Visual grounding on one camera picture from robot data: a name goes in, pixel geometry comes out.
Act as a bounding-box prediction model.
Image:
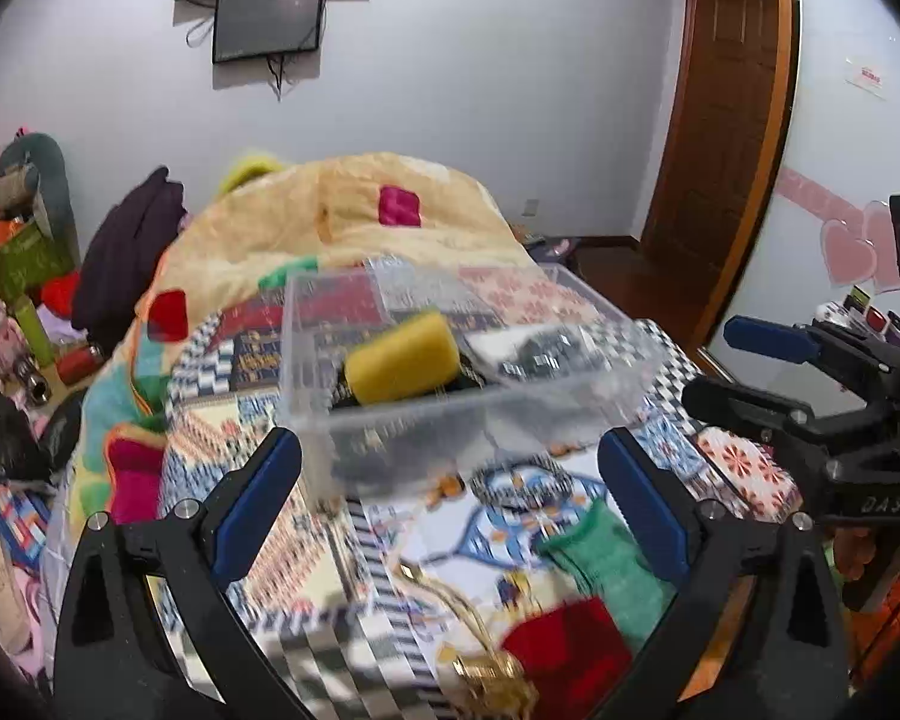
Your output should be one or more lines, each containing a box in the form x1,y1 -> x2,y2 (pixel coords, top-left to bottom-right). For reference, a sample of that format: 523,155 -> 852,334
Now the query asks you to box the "green cardboard box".
0,229 -> 76,301

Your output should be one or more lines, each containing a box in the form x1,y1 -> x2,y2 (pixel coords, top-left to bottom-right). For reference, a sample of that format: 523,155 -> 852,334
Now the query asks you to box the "yellow plush blanket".
60,152 -> 541,563

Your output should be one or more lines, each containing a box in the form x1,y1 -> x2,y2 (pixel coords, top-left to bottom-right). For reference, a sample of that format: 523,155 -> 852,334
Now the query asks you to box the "brown wooden door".
640,0 -> 802,361

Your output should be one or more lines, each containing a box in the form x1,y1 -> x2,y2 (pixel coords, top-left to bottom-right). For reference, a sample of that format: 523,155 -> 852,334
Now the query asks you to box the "pink heart wall sticker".
775,165 -> 900,295

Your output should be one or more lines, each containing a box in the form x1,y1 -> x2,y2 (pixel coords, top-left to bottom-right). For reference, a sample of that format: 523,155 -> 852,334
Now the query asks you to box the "yellow-green plush toy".
216,148 -> 290,196

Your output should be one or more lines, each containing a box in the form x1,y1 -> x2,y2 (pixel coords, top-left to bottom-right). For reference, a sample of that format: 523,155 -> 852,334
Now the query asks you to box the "red cloth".
499,597 -> 638,720

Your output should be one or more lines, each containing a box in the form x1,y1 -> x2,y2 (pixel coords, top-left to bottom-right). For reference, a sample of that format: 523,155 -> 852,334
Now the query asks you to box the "grey plush toy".
0,133 -> 80,256

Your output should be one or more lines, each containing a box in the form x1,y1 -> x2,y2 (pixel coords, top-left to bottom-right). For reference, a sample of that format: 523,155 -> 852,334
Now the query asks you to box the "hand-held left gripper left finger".
52,426 -> 325,720

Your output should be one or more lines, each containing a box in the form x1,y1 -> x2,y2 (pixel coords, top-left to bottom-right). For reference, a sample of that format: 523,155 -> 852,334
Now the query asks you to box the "white wall label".
844,56 -> 890,100

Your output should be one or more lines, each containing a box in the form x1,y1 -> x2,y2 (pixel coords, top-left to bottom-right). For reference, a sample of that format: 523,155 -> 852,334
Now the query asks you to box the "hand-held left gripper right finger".
596,426 -> 852,720

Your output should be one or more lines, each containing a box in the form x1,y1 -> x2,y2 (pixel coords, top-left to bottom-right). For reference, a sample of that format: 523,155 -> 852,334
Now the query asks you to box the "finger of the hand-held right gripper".
723,315 -> 900,400
680,375 -> 871,458

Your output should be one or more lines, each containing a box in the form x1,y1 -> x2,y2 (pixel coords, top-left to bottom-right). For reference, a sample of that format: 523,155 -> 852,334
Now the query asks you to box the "yellow sponge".
343,310 -> 461,407

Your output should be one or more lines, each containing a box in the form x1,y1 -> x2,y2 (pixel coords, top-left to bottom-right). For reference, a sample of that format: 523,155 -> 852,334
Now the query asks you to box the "dark purple jacket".
70,166 -> 188,352

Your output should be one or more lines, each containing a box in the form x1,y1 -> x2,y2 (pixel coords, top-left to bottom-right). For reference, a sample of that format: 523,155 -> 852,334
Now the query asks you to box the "person's right hand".
829,526 -> 875,587

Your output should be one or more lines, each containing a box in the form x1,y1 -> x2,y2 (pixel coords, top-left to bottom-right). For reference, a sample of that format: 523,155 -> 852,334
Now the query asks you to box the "green knitted sock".
534,499 -> 680,650

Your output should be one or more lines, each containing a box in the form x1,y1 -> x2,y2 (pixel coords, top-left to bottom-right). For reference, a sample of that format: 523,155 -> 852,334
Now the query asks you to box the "clear plastic storage box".
279,255 -> 662,500

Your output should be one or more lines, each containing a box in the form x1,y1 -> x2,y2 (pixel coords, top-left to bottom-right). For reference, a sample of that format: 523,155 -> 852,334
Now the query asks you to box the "black bag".
0,386 -> 83,485

